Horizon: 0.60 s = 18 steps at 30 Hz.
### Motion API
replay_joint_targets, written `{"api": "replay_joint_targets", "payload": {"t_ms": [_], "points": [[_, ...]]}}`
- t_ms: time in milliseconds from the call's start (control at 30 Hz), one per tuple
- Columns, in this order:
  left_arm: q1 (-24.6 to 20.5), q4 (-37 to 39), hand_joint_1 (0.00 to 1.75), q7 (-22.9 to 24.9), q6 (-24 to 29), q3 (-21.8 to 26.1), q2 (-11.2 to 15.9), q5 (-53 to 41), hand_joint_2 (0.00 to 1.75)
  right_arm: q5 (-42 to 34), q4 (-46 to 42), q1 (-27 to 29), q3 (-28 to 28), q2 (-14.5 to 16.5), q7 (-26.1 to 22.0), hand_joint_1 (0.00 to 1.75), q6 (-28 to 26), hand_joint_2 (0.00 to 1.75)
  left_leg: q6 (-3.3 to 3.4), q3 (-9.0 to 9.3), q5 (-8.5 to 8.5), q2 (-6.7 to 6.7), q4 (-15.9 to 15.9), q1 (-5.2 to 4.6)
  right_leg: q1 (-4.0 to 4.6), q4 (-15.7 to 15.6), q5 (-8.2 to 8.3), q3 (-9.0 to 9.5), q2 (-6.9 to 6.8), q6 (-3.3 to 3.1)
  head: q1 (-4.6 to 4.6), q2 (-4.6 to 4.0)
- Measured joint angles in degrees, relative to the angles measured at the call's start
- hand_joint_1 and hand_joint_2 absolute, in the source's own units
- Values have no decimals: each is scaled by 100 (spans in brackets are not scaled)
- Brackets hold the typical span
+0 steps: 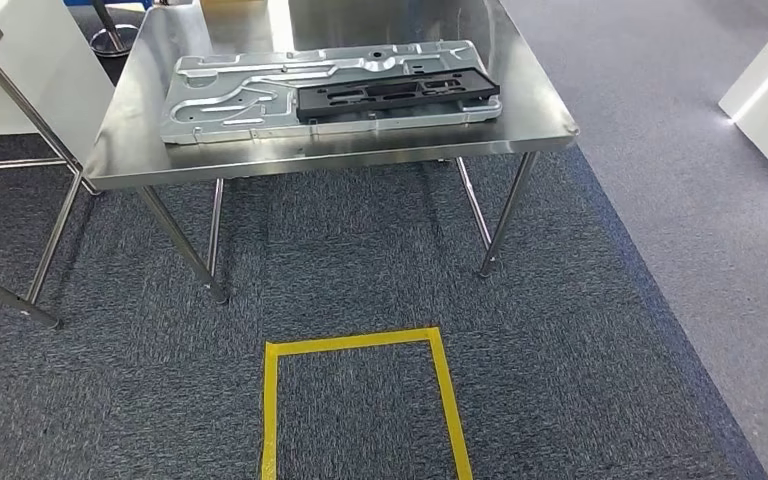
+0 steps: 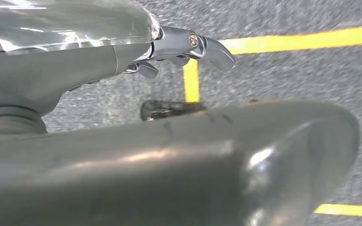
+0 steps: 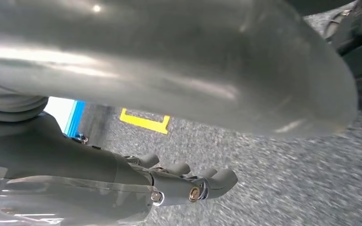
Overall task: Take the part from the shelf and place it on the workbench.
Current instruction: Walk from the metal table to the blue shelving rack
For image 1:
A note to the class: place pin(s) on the stainless steel workbench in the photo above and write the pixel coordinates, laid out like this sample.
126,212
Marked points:
357,152

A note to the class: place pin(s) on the black plastic frame part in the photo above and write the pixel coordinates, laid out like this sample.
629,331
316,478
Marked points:
311,106

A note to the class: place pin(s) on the chrome stanchion post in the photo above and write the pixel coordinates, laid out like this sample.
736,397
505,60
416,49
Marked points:
109,30

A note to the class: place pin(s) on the stamped sheet metal panel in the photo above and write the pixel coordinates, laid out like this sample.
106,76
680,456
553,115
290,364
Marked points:
225,99

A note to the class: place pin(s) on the white cabinet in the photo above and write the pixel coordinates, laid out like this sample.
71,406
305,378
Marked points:
46,73

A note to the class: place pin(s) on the blue metal cart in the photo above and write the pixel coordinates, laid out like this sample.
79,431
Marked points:
106,3

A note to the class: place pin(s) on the yellow floor tape square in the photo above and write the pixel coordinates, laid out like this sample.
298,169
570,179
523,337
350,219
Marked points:
269,411

